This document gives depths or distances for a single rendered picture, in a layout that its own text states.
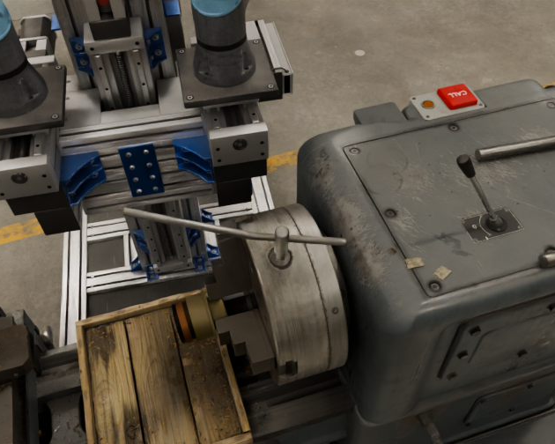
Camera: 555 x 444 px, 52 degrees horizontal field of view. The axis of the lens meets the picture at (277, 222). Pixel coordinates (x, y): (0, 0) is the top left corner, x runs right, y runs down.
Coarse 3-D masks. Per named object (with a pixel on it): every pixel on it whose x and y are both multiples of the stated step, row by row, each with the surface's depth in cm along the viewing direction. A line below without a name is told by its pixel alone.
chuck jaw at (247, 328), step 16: (224, 320) 100; (240, 320) 100; (256, 320) 100; (224, 336) 99; (240, 336) 98; (256, 336) 98; (240, 352) 99; (256, 352) 96; (272, 352) 95; (256, 368) 96; (272, 368) 97; (288, 368) 96
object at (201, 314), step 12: (192, 300) 101; (204, 300) 100; (216, 300) 102; (180, 312) 100; (192, 312) 100; (204, 312) 100; (216, 312) 101; (180, 324) 99; (192, 324) 99; (204, 324) 100; (180, 336) 100; (192, 336) 101; (204, 336) 101; (216, 336) 101
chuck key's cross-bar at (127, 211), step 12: (132, 216) 83; (144, 216) 83; (156, 216) 83; (168, 216) 84; (192, 228) 85; (204, 228) 85; (216, 228) 85; (228, 228) 86; (288, 240) 87; (300, 240) 87; (312, 240) 86; (324, 240) 86; (336, 240) 86
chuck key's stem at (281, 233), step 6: (276, 228) 86; (282, 228) 86; (276, 234) 85; (282, 234) 85; (288, 234) 85; (276, 240) 86; (282, 240) 86; (276, 246) 88; (282, 246) 87; (276, 252) 90; (282, 252) 89; (276, 258) 93; (282, 258) 92
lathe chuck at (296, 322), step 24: (264, 216) 101; (288, 216) 99; (264, 240) 95; (264, 264) 92; (288, 264) 92; (264, 288) 90; (288, 288) 91; (312, 288) 91; (264, 312) 94; (288, 312) 91; (312, 312) 91; (288, 336) 91; (312, 336) 92; (288, 360) 93; (312, 360) 95
